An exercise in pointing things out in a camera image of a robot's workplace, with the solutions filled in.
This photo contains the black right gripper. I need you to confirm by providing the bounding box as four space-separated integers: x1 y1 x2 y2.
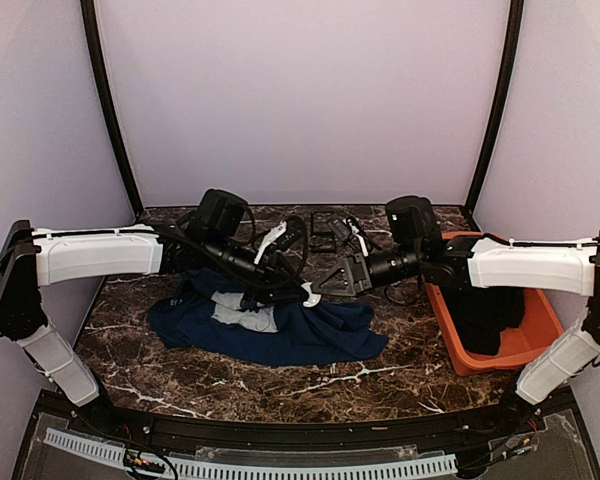
310 240 424 296

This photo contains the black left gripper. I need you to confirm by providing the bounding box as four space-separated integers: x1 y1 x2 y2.
204 232 309 303

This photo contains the round gold white brooch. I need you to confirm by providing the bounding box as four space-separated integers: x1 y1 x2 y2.
301 282 321 308

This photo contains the black brooch box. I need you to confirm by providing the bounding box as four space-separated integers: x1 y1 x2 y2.
309 209 337 254

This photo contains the blue printed t-shirt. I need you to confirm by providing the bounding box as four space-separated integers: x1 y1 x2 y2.
148 269 389 367

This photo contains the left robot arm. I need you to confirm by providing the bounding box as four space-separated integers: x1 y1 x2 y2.
0 189 312 436

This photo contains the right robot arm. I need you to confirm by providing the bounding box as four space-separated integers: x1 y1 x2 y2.
307 195 600 434

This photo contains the black garment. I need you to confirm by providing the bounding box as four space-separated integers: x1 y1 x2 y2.
441 287 525 356

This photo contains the orange plastic basket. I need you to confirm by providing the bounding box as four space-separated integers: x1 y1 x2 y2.
425 232 566 376

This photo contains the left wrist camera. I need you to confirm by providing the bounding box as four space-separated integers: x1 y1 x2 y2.
253 218 306 265

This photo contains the black front rail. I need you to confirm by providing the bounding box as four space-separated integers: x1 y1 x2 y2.
92 405 543 453

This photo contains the white slotted cable duct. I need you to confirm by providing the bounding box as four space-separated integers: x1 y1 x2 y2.
43 428 458 479

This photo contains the right black frame post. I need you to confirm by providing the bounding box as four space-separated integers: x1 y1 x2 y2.
463 0 525 217

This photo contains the black frame post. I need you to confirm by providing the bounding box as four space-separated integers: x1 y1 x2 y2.
80 0 145 218
463 0 525 217

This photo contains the left black frame post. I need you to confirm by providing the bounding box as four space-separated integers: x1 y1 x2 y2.
80 0 145 218

